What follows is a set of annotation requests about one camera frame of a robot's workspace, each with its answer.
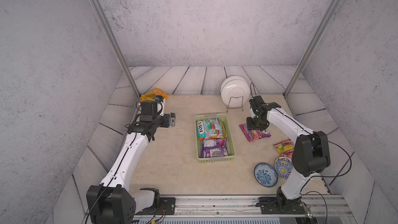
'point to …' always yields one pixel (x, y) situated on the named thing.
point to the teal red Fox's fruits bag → (209, 127)
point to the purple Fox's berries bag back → (214, 147)
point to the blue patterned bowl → (265, 174)
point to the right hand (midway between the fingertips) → (252, 126)
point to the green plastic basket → (231, 150)
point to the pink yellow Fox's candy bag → (223, 136)
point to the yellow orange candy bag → (152, 95)
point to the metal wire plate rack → (227, 106)
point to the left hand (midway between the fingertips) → (168, 114)
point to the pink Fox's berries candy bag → (253, 135)
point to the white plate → (235, 91)
